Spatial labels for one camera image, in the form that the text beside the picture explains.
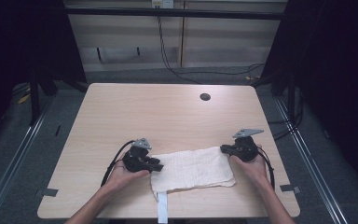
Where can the metal floor rail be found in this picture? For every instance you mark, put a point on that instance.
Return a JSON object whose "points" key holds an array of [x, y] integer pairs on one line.
{"points": [[9, 174], [310, 171]]}

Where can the black horizontal bar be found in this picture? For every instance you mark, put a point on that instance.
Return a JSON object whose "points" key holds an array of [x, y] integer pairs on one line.
{"points": [[167, 12]]}

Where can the yellow tape piece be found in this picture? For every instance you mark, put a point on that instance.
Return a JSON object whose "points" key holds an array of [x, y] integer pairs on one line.
{"points": [[24, 99]]}

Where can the person's right hand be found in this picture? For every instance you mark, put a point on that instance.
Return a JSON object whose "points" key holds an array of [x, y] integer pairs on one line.
{"points": [[254, 171]]}

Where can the grey tape piece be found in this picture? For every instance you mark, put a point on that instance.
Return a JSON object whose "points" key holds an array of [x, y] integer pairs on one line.
{"points": [[50, 192], [289, 188]]}

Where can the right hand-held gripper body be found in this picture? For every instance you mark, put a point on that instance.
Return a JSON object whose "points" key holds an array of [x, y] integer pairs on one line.
{"points": [[245, 149]]}

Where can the cream muslin cloth cherry print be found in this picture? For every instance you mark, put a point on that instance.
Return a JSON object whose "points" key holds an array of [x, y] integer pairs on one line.
{"points": [[192, 169]]}

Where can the black metal stand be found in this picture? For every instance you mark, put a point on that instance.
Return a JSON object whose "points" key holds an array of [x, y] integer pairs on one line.
{"points": [[34, 99]]}

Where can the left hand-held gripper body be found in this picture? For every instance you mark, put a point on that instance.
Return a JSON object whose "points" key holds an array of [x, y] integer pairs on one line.
{"points": [[136, 160]]}

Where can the white wall socket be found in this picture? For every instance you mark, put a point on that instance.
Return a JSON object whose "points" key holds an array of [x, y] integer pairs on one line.
{"points": [[163, 3]]}

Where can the dark curtain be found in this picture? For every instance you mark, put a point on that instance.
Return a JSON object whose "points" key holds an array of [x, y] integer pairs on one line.
{"points": [[21, 46], [338, 77]]}

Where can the person's left hand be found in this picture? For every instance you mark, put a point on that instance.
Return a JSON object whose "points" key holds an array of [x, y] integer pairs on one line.
{"points": [[121, 179]]}

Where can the white strip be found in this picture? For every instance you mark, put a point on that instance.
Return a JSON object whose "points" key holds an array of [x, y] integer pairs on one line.
{"points": [[162, 208]]}

